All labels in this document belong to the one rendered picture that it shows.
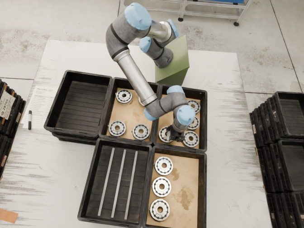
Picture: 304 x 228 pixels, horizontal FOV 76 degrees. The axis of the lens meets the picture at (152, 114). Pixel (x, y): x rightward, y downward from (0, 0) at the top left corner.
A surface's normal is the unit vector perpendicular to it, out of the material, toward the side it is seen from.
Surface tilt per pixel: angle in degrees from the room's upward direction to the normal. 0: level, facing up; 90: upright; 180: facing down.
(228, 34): 0
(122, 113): 0
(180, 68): 44
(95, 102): 0
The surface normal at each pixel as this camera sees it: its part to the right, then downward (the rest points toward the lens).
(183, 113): 0.09, -0.41
